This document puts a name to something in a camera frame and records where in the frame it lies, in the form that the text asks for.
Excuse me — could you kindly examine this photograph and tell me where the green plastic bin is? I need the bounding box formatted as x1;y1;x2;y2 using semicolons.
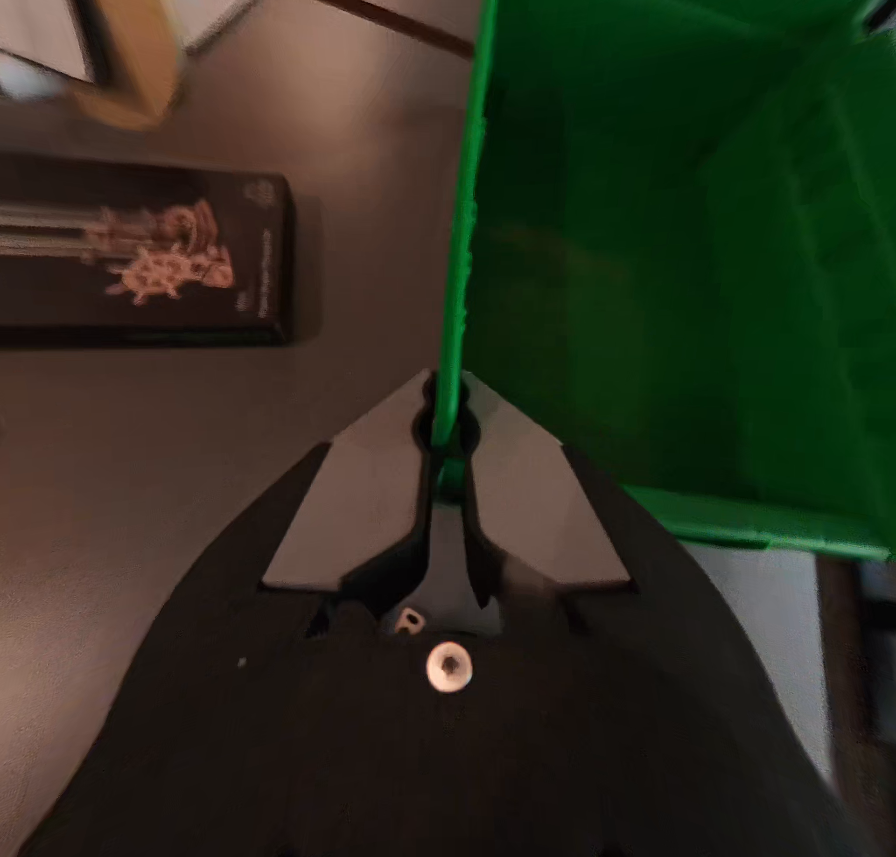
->
430;0;896;564

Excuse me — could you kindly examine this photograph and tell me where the tan cardboard box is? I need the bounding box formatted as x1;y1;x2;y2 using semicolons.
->
66;0;186;130

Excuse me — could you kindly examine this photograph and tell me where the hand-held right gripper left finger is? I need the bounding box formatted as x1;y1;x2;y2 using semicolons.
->
262;370;435;618

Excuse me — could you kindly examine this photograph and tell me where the black printed box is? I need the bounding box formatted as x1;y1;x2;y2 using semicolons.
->
0;152;296;348

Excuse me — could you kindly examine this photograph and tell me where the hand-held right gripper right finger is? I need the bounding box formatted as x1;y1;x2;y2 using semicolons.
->
458;370;638;607

